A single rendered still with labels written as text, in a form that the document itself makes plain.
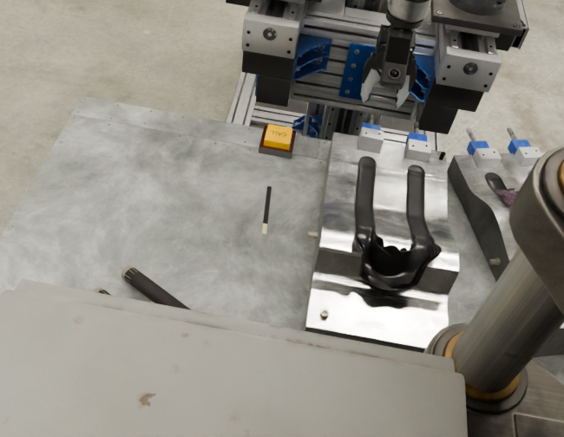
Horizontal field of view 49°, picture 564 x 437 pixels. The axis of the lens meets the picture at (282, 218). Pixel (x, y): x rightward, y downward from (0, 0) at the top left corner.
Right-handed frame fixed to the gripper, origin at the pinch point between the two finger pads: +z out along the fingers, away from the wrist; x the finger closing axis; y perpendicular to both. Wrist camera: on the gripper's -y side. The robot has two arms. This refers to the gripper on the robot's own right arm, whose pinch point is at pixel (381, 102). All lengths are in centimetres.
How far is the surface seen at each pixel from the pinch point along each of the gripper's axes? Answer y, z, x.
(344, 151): -3.8, 11.9, 5.3
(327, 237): -32.8, 7.4, 7.1
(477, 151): 5.2, 12.7, -25.4
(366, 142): -2.1, 9.7, 0.9
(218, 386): -90, -46, 17
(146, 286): -45, 17, 39
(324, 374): -88, -46, 11
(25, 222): -32, 21, 68
